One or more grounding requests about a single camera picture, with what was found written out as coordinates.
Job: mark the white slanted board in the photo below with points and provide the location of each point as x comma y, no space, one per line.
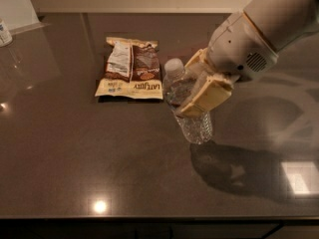
20,16

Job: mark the white labelled container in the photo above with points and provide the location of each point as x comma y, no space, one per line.
5,36

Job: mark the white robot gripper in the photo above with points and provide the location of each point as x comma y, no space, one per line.
238,50

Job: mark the brown chip snack bag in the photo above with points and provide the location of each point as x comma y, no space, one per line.
132,70

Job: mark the clear plastic water bottle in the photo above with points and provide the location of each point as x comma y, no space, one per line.
177,85

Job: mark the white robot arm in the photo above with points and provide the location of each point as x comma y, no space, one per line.
280,22

